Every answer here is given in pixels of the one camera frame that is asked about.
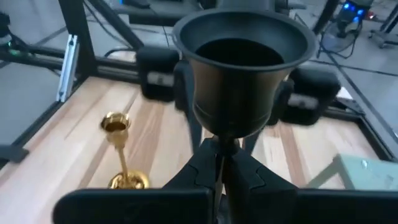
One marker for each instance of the black device with blue lights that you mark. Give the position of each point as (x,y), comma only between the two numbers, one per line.
(351,15)

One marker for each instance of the green perforated metal shelf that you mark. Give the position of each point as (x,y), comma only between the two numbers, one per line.
(367,174)

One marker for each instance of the silver aluminium bracket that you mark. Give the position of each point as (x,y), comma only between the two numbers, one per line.
(68,68)

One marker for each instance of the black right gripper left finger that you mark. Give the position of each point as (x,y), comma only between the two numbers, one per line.
(140,208)

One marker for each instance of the short gold candlestick holder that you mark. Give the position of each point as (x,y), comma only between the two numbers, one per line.
(116,124)

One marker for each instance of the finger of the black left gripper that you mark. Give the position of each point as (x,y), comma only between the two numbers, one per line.
(311,93)
(157,68)

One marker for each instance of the black table bracket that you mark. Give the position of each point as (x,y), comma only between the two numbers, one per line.
(12,153)

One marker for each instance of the black candlestick holder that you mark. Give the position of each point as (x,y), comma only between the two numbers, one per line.
(236,93)

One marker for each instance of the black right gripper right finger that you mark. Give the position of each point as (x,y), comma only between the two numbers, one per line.
(311,208)

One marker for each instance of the black aluminium table frame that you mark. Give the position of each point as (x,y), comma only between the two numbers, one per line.
(77,31)

